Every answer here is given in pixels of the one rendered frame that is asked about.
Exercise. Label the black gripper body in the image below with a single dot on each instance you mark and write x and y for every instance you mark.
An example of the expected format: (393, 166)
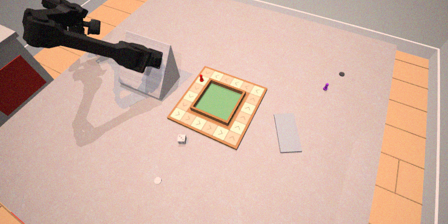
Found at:
(94, 25)

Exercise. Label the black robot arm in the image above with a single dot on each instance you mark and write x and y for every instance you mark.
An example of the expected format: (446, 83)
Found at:
(41, 30)

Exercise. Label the white die with black pips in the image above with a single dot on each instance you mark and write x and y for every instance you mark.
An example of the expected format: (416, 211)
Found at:
(181, 139)

